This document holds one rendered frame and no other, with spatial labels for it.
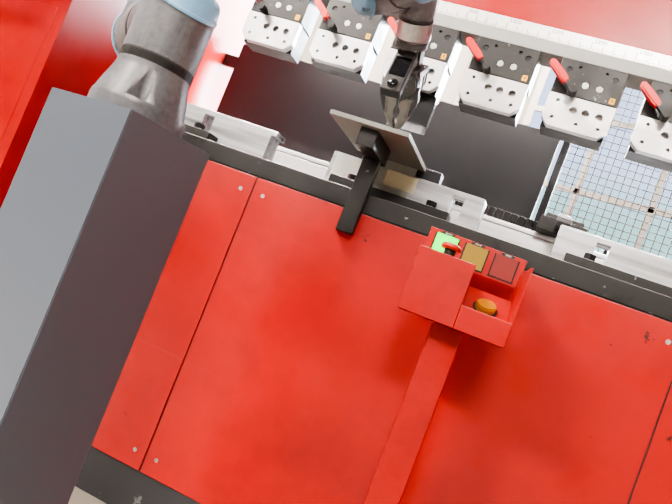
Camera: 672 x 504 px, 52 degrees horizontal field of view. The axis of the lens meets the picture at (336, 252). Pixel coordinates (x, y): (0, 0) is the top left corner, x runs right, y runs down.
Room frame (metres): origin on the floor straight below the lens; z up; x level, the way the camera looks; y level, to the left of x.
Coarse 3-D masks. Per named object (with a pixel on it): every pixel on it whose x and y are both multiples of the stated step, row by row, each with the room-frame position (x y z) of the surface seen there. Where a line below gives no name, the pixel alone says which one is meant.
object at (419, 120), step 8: (424, 96) 1.65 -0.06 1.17; (424, 104) 1.65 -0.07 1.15; (432, 104) 1.65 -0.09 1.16; (416, 112) 1.66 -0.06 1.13; (424, 112) 1.65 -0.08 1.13; (432, 112) 1.65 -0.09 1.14; (408, 120) 1.66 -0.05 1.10; (416, 120) 1.65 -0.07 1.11; (424, 120) 1.65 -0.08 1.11; (408, 128) 1.67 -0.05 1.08; (416, 128) 1.66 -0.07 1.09; (424, 128) 1.65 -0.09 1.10
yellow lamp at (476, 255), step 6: (468, 246) 1.36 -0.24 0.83; (474, 246) 1.36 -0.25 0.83; (468, 252) 1.36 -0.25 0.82; (474, 252) 1.36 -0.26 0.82; (480, 252) 1.36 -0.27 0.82; (486, 252) 1.36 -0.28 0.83; (462, 258) 1.36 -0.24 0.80; (468, 258) 1.36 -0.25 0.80; (474, 258) 1.36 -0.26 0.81; (480, 258) 1.36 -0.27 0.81; (480, 264) 1.36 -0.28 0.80; (480, 270) 1.36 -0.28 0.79
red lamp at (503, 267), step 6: (498, 258) 1.35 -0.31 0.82; (504, 258) 1.35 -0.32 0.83; (510, 258) 1.35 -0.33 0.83; (498, 264) 1.35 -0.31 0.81; (504, 264) 1.35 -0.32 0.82; (510, 264) 1.35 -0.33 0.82; (516, 264) 1.35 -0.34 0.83; (492, 270) 1.35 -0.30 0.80; (498, 270) 1.35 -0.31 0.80; (504, 270) 1.35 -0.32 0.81; (510, 270) 1.35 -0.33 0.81; (498, 276) 1.35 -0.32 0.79; (504, 276) 1.35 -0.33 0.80; (510, 276) 1.35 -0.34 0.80; (510, 282) 1.35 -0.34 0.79
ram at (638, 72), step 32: (448, 0) 1.63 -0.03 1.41; (480, 0) 1.61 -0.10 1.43; (512, 0) 1.59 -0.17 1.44; (544, 0) 1.57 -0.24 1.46; (576, 0) 1.55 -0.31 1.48; (608, 0) 1.53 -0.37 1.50; (640, 0) 1.51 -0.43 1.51; (480, 32) 1.60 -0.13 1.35; (512, 32) 1.58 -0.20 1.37; (576, 32) 1.54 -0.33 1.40; (608, 32) 1.52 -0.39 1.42; (640, 32) 1.50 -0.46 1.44; (544, 64) 1.62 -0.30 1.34; (608, 64) 1.51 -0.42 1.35; (640, 64) 1.50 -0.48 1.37
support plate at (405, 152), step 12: (336, 120) 1.47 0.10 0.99; (348, 120) 1.43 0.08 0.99; (360, 120) 1.41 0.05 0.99; (348, 132) 1.53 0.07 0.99; (384, 132) 1.41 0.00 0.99; (396, 132) 1.38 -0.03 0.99; (396, 144) 1.47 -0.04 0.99; (408, 144) 1.43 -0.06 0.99; (396, 156) 1.58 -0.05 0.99; (408, 156) 1.54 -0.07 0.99; (420, 156) 1.53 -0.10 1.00; (420, 168) 1.61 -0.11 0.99
